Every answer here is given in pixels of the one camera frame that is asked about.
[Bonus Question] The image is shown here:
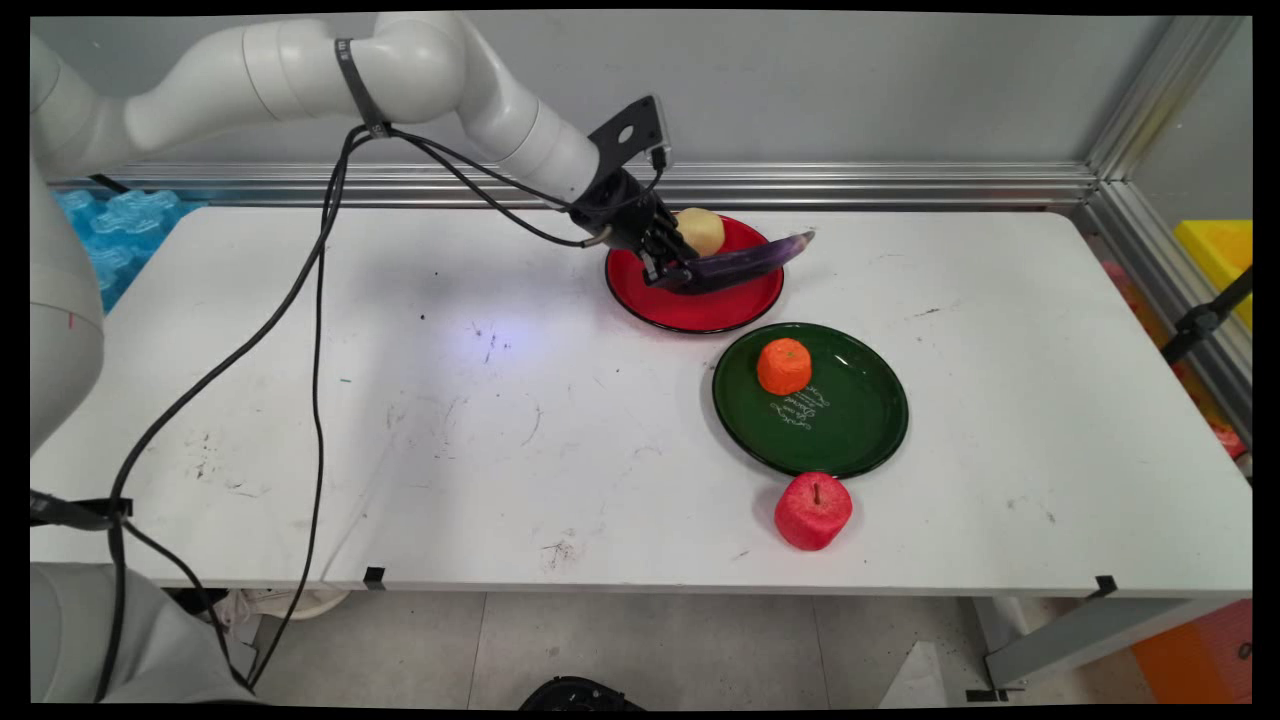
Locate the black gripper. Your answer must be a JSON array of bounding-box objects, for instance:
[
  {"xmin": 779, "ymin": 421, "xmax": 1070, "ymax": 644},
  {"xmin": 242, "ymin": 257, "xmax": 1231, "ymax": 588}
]
[{"xmin": 570, "ymin": 168, "xmax": 701, "ymax": 293}]

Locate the purple toy eggplant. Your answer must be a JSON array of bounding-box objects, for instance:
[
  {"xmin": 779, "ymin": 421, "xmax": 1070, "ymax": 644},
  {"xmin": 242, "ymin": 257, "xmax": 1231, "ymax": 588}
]
[{"xmin": 685, "ymin": 228, "xmax": 817, "ymax": 295}]

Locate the yellow potato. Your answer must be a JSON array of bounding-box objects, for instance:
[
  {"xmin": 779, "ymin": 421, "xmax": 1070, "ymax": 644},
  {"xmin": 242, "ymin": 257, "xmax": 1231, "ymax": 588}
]
[{"xmin": 676, "ymin": 208, "xmax": 726, "ymax": 258}]

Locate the red plate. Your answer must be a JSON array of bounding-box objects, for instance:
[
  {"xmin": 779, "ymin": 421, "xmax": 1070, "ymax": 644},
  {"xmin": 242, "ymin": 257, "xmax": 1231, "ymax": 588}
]
[{"xmin": 605, "ymin": 213, "xmax": 785, "ymax": 335}]

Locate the orange toy fruit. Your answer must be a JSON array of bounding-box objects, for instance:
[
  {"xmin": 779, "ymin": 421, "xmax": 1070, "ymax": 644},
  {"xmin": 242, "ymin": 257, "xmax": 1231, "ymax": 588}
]
[{"xmin": 756, "ymin": 338, "xmax": 813, "ymax": 395}]

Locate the dark green plate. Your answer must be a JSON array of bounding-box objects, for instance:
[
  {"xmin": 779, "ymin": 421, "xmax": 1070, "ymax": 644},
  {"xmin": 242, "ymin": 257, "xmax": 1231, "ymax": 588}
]
[{"xmin": 712, "ymin": 322, "xmax": 909, "ymax": 479}]

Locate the red toy apple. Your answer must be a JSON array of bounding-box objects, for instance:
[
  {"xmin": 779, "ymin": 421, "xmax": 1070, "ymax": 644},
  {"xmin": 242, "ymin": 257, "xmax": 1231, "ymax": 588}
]
[{"xmin": 774, "ymin": 472, "xmax": 854, "ymax": 552}]

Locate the black round object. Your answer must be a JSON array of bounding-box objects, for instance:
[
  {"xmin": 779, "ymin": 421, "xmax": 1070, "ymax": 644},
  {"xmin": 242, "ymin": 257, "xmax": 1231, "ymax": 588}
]
[{"xmin": 520, "ymin": 676, "xmax": 646, "ymax": 711}]

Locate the white shoe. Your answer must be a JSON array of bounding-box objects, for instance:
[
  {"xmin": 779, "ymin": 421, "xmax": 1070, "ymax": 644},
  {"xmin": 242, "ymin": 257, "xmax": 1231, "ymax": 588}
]
[{"xmin": 210, "ymin": 588, "xmax": 351, "ymax": 625}]

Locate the black stand pole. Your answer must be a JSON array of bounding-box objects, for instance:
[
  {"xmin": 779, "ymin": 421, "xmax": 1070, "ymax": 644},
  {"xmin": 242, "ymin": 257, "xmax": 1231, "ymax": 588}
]
[{"xmin": 1160, "ymin": 265, "xmax": 1253, "ymax": 366}]

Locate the yellow box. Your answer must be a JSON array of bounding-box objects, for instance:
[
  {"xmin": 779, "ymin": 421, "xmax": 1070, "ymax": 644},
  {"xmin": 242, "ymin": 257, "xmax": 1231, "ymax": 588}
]
[{"xmin": 1172, "ymin": 220, "xmax": 1253, "ymax": 331}]

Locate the blue foam mat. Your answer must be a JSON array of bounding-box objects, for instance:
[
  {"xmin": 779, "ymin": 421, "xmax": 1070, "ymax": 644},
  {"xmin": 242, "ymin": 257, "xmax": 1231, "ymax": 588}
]
[{"xmin": 55, "ymin": 188, "xmax": 207, "ymax": 313}]

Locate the grey table leg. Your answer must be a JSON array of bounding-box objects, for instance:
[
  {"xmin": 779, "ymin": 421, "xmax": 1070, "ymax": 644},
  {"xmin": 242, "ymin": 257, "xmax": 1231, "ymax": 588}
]
[{"xmin": 965, "ymin": 597, "xmax": 1201, "ymax": 701}]

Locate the orange box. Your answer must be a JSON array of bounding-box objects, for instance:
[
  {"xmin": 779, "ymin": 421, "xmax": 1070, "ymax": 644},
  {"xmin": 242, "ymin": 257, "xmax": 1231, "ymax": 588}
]
[{"xmin": 1130, "ymin": 600, "xmax": 1253, "ymax": 704}]

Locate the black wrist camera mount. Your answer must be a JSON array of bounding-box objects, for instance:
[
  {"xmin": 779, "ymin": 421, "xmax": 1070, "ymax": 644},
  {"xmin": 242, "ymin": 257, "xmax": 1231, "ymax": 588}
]
[{"xmin": 588, "ymin": 96, "xmax": 673, "ymax": 171}]

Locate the horizontal aluminium frame rail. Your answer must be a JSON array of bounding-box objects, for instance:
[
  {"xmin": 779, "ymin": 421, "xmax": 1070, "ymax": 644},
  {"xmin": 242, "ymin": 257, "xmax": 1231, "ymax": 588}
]
[{"xmin": 50, "ymin": 162, "xmax": 1101, "ymax": 211}]

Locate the black cable strap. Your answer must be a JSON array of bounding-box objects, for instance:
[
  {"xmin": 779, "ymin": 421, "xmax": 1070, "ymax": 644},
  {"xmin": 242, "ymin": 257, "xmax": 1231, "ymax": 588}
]
[{"xmin": 335, "ymin": 38, "xmax": 393, "ymax": 138}]

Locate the long black camera cable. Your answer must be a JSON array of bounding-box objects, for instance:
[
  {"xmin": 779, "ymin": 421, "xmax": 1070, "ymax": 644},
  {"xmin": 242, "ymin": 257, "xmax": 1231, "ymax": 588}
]
[{"xmin": 245, "ymin": 125, "xmax": 669, "ymax": 691}]

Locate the side aluminium frame rail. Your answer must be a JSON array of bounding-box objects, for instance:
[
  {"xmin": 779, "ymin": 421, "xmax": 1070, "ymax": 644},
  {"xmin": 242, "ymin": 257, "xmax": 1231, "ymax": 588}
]
[{"xmin": 1070, "ymin": 180, "xmax": 1253, "ymax": 441}]

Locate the upright aluminium frame post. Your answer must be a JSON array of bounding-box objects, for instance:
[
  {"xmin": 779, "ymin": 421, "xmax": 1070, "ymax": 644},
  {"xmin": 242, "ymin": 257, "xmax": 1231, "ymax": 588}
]
[{"xmin": 1085, "ymin": 15, "xmax": 1251, "ymax": 183}]

